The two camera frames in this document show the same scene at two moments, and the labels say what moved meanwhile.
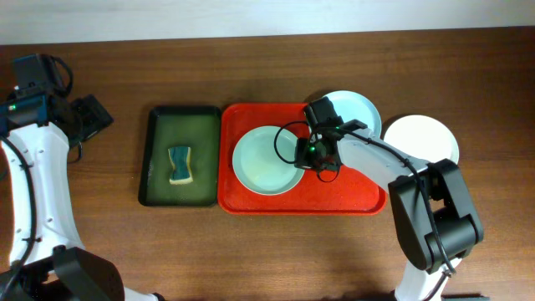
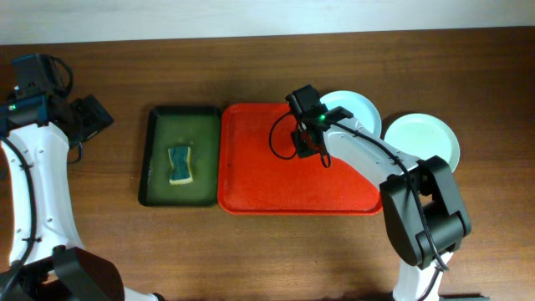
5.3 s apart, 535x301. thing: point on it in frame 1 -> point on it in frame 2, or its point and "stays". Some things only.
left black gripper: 93,118 stays
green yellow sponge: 181,172 stays
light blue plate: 351,105 stays
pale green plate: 263,160 -> 423,135
